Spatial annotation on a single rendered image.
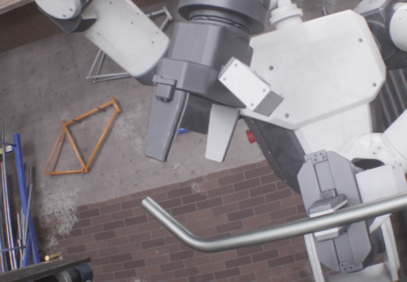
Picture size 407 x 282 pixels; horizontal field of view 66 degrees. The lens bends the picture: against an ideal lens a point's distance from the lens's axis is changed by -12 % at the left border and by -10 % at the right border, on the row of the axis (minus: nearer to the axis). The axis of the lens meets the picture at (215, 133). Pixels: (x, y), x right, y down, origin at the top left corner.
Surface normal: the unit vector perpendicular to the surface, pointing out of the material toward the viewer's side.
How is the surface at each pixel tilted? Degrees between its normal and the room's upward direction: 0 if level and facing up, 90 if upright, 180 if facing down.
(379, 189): 90
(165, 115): 90
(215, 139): 90
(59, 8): 147
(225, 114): 90
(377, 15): 123
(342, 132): 107
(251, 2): 116
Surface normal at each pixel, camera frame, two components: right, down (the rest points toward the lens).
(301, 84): 0.07, 0.07
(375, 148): -0.60, 0.10
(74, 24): -0.25, 0.84
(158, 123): -0.45, -0.07
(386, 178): -0.82, 0.09
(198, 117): 0.04, 0.73
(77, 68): -0.18, -0.16
